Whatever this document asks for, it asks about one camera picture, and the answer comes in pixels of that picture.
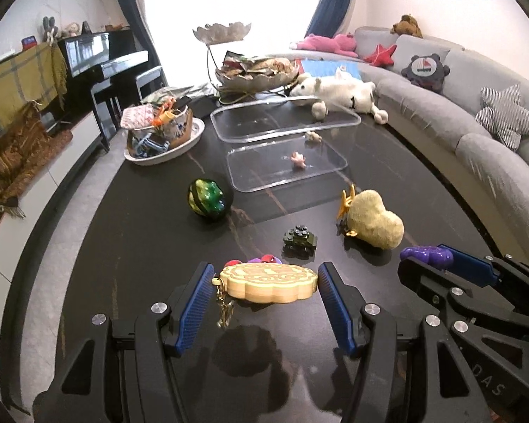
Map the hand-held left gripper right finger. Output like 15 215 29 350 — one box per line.
317 261 490 423

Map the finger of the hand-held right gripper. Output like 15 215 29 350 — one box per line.
438 244 529 292
398 259 529 331

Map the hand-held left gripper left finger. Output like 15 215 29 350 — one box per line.
33 262 216 423

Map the purple grape toy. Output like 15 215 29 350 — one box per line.
400 246 454 269

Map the yellow mooncake keychain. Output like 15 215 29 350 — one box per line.
212 264 319 329

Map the yellow heart plush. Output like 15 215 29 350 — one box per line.
346 189 405 250

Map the dark green brick tank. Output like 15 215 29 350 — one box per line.
282 226 318 258

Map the green yellow ball black band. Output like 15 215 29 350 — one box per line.
187 177 235 220

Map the orange claw hair clip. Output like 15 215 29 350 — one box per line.
336 184 357 221

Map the small clear plastic tray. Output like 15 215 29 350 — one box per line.
226 137 349 193

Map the clear plastic lid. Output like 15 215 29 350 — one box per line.
210 98 362 142

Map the black marble desktop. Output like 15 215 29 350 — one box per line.
59 88 507 423

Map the grey sofa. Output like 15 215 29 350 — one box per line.
264 26 529 265

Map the striped star cushion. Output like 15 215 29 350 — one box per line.
475 85 529 149

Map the blue toy car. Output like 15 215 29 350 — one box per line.
132 134 170 157

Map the white oval dish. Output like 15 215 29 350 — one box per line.
123 117 206 167

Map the patterned storage basket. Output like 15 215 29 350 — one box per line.
126 106 194 155

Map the orange toy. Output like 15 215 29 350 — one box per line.
152 97 179 128

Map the navy ship wheel cushion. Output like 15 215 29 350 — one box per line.
400 53 451 94

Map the pink patterned pouch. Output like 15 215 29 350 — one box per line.
120 105 157 130

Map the white plush animal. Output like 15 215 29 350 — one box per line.
288 70 389 123

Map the black flat box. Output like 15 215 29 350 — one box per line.
187 94 219 109

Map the grey foil bag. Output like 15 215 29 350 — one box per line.
147 85 212 102

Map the red star cushion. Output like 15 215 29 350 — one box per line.
364 44 398 67

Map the brown fringed cloth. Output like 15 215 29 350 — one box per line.
0 101 73 219

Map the blue book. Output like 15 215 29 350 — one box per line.
300 59 362 81

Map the brown teddy bear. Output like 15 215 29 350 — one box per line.
390 14 424 38

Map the pile of snack packets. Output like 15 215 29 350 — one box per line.
220 50 298 79

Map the pink plush toy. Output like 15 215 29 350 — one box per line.
290 32 358 58

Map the black piano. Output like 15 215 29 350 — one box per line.
57 30 151 153

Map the silver two-tier lotus bowl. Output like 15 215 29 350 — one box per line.
193 21 301 98

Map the yellow plaid blanket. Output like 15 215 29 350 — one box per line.
0 42 69 151

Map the blue curtain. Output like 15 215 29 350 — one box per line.
108 0 166 89
304 0 362 38

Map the grey rabbit plush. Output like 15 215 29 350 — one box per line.
42 16 59 45

